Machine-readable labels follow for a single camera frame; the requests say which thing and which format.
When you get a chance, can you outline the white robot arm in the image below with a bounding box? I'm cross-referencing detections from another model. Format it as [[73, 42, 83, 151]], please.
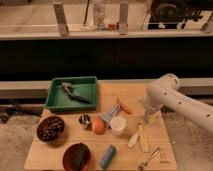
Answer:
[[142, 74, 213, 134]]

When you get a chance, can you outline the white paper cup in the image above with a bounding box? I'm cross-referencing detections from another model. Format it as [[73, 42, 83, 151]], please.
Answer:
[[110, 116, 126, 136]]

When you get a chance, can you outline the orange carrot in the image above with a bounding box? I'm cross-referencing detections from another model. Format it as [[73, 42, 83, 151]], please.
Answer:
[[117, 98, 132, 114]]

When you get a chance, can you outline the wooden board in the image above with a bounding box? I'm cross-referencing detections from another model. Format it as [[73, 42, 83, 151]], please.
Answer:
[[24, 83, 177, 171]]

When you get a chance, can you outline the orange ball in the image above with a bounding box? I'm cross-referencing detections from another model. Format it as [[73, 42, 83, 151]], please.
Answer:
[[92, 119, 105, 134]]

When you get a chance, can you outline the green plastic tray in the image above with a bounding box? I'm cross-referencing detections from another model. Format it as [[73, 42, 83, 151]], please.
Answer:
[[45, 76, 98, 112]]

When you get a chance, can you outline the red bowl with dark item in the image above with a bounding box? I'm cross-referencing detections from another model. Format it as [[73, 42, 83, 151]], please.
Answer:
[[62, 143, 91, 171]]

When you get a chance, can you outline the dark tool in tray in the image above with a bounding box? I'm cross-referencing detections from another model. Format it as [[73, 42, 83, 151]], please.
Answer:
[[61, 82, 90, 104]]

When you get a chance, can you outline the dark bowl of beads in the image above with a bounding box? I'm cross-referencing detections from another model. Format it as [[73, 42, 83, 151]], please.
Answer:
[[37, 116, 65, 142]]

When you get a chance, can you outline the blue-grey handled tool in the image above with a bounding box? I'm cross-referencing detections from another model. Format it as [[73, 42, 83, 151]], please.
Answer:
[[99, 104, 120, 126]]

